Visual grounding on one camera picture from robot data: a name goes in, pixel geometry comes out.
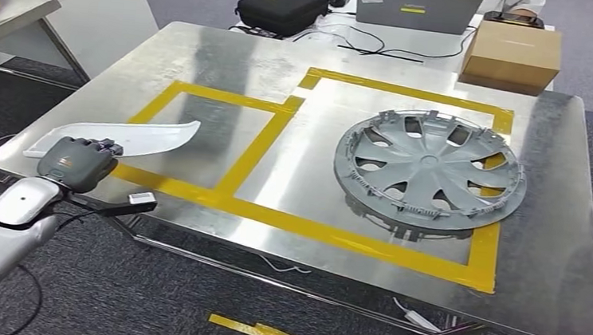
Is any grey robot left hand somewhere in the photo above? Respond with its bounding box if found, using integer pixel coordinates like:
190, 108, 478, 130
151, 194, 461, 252
35, 134, 125, 198

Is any white curved plastic part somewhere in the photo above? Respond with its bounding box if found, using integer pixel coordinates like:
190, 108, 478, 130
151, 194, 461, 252
22, 106, 202, 171

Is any steel workbench table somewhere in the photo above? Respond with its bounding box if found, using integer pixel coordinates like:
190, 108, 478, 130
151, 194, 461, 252
0, 7, 593, 335

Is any white cabinet panel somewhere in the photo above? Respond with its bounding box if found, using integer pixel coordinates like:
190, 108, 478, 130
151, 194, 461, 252
0, 0, 163, 96

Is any steel side table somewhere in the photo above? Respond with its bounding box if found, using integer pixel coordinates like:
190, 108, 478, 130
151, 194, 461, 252
0, 0, 96, 93

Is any yellow tape double rectangle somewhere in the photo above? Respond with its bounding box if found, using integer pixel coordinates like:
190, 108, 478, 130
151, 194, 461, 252
104, 51, 517, 295

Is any black carry case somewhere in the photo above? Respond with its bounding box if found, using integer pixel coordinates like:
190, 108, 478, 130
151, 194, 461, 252
234, 0, 331, 41

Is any grey plastic hubcap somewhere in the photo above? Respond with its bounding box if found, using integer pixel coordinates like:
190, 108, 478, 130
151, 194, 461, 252
328, 103, 533, 249

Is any grey laptop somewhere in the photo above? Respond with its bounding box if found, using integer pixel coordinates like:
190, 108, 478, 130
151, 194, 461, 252
354, 0, 488, 38

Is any white power strip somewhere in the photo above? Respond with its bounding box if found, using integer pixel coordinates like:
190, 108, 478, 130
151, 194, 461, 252
402, 309, 443, 333

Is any white desk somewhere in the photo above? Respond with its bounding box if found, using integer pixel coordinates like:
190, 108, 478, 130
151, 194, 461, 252
225, 0, 560, 93

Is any brown cardboard box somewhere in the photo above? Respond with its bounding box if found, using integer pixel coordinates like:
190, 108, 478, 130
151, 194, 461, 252
458, 18, 564, 98

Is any black phone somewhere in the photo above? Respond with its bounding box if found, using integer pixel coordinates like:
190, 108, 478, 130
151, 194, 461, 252
483, 10, 546, 30

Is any person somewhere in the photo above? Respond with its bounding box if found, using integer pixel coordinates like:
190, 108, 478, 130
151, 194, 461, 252
477, 0, 546, 20

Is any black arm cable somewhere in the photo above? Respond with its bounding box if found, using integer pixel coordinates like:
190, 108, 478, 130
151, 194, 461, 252
5, 262, 46, 335

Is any white floor cable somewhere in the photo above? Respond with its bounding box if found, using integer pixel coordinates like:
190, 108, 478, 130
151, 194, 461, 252
259, 256, 314, 276

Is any black desk cable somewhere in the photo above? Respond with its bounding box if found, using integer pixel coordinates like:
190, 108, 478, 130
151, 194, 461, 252
226, 15, 477, 69

